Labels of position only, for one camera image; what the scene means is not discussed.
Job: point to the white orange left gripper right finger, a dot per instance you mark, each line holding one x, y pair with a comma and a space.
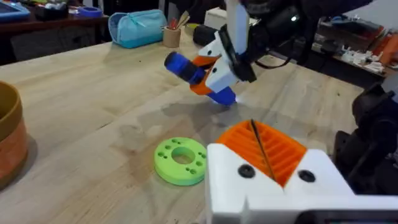
317, 174

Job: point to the black box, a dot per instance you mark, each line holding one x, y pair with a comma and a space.
203, 35

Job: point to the dark wooden side table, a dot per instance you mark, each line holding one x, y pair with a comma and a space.
46, 34

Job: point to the blue tape roll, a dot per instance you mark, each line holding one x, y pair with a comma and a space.
90, 12

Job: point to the brown cup with pens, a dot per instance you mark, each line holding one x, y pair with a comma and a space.
171, 36

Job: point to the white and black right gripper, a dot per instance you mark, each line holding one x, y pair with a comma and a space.
237, 28

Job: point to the green disc with holes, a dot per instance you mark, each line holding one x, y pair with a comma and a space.
182, 161

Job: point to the white orange left gripper left finger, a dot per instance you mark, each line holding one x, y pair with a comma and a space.
227, 174

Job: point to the white box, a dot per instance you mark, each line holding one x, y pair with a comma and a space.
216, 18

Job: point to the shelf with clutter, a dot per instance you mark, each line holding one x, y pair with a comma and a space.
357, 46

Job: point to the blue tray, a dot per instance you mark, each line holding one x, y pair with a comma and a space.
12, 11

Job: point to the orange and brown tub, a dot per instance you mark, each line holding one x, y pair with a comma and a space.
11, 137

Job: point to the light blue zip pouch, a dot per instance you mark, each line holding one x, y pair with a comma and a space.
138, 28

